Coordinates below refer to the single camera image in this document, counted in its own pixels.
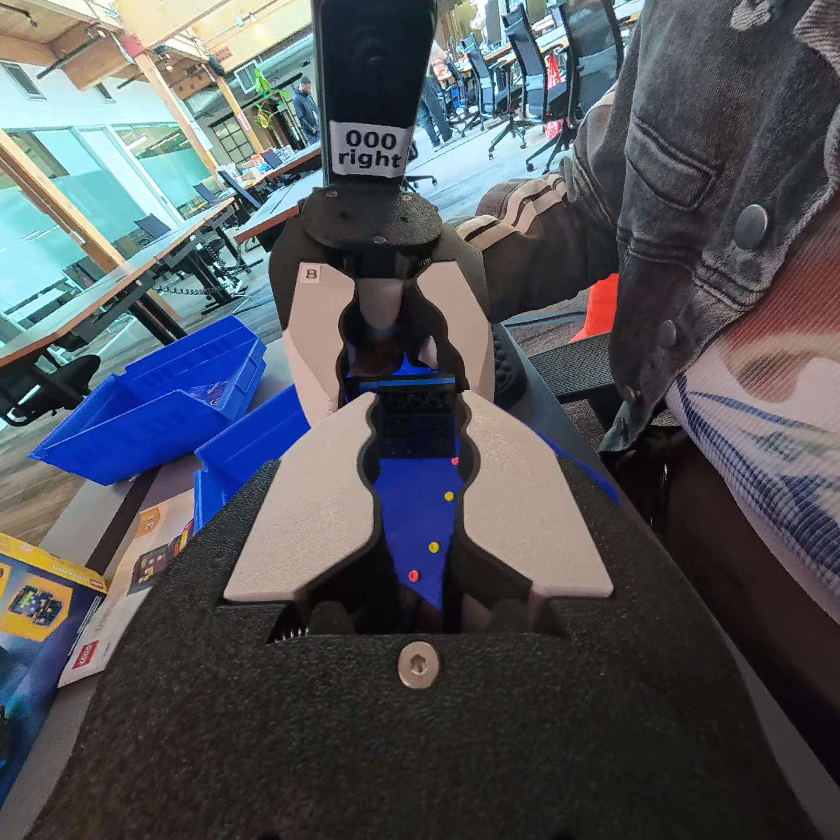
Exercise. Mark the group of small round studs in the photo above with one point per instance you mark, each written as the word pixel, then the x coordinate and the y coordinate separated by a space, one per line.
pixel 449 496

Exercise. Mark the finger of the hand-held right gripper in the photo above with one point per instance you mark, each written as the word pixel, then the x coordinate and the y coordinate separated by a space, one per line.
pixel 315 328
pixel 463 308

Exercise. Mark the grey top desk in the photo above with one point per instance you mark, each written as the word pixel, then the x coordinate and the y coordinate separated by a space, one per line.
pixel 262 216

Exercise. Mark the blue yellow toy box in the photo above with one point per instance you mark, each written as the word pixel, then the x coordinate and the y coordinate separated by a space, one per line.
pixel 39 623

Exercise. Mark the black office chair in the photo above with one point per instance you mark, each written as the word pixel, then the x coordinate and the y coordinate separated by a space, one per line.
pixel 479 65
pixel 590 59
pixel 525 52
pixel 59 380

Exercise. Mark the orange object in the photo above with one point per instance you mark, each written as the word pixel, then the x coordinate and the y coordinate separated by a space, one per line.
pixel 600 308

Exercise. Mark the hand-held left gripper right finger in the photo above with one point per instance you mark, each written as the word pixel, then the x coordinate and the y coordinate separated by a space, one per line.
pixel 531 512

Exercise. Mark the black and blue brick plate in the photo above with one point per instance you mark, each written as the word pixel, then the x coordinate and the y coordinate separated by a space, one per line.
pixel 413 426

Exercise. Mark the long wooden desk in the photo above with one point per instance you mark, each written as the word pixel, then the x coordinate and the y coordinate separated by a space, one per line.
pixel 98 289

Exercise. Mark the person's leg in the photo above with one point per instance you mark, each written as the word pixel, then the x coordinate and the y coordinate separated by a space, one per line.
pixel 741 590

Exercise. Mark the white instruction booklet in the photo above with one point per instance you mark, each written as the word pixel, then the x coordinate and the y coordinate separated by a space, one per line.
pixel 124 577

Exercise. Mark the blue plastic bin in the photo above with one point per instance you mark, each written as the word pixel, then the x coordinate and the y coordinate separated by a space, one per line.
pixel 413 515
pixel 151 420

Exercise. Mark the black honeycomb pad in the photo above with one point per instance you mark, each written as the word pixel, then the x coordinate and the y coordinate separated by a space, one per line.
pixel 508 367

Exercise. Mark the hanging green plant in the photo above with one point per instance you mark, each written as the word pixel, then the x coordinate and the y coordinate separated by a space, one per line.
pixel 269 92

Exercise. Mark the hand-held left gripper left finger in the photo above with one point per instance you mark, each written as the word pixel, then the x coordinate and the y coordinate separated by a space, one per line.
pixel 308 518

